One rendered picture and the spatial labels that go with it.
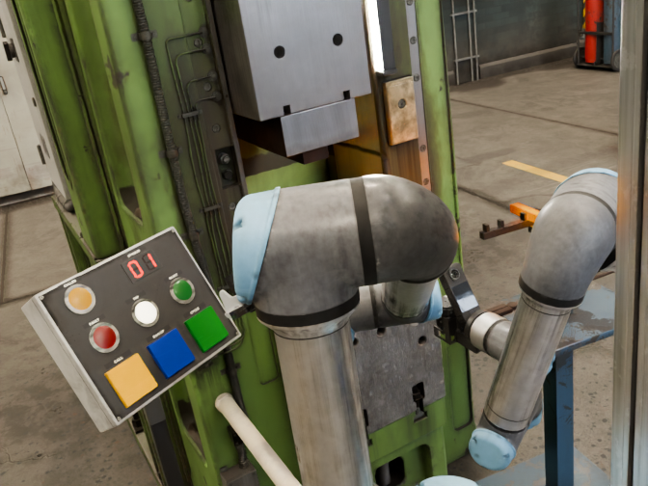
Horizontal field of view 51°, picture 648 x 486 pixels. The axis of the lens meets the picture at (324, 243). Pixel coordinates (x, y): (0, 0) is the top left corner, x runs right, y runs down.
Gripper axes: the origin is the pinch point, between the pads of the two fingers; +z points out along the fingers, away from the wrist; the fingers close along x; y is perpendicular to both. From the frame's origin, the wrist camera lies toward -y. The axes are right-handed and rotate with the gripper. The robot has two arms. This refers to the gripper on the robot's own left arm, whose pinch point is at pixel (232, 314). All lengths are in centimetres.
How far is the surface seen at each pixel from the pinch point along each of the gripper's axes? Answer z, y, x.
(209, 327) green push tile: 9.6, -0.1, -0.5
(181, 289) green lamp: 10.0, 9.7, 0.2
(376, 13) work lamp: -20, 43, -72
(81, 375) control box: 11.6, 5.8, 26.9
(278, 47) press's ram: -15, 44, -38
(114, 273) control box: 10.4, 19.3, 11.1
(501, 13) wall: 242, 104, -776
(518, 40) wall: 250, 66, -796
